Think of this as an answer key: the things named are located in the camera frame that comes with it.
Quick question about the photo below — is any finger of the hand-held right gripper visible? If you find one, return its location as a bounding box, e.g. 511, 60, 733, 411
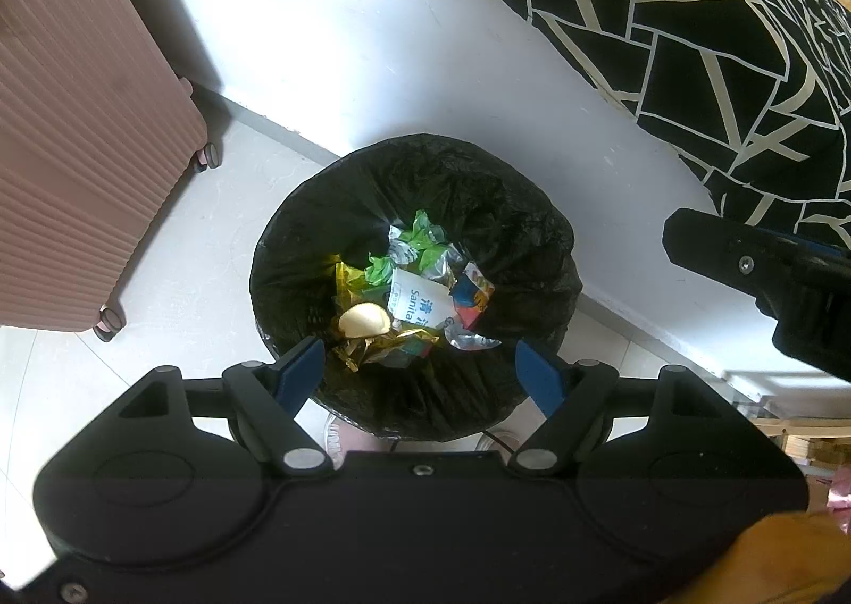
764, 228, 851, 263
663, 208, 851, 380

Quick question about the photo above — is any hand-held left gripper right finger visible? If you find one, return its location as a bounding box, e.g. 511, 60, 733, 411
507, 338, 733, 477

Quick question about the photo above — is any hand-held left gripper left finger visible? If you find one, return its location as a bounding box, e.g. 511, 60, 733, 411
106, 337, 335, 479

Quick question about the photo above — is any colourful snack packet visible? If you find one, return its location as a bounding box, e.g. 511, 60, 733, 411
450, 260, 497, 332

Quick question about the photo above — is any white blue wet wipe packet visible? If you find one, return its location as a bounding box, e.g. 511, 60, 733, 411
387, 268, 454, 330

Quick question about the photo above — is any trash bin with black bag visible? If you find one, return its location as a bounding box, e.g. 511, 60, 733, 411
249, 134, 584, 443

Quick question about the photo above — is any pale pink object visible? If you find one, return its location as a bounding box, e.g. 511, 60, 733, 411
322, 414, 381, 467

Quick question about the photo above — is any silver foil wrapper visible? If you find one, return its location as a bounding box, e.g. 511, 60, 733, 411
443, 317, 504, 353

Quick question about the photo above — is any pale yellow peel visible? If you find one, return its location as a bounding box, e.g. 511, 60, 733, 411
338, 301, 395, 340

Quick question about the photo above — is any crumpled gold foil wrapper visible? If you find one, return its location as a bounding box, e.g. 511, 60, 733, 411
338, 323, 444, 374

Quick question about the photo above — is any small green wrapper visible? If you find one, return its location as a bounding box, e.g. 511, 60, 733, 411
368, 254, 401, 287

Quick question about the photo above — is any green silver wrapper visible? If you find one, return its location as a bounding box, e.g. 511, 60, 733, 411
397, 209, 454, 267

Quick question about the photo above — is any wooden slat rack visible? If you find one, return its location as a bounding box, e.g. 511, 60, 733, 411
754, 411, 851, 468

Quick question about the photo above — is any black white patterned blanket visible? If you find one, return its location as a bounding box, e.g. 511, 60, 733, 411
332, 0, 851, 246

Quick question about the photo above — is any person's orange clothing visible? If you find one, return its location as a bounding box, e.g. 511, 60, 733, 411
685, 509, 851, 604

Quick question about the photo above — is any pink ribbed suitcase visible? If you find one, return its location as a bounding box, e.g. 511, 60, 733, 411
0, 0, 225, 343

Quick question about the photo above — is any white bed base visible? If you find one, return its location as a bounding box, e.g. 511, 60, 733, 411
86, 0, 851, 382

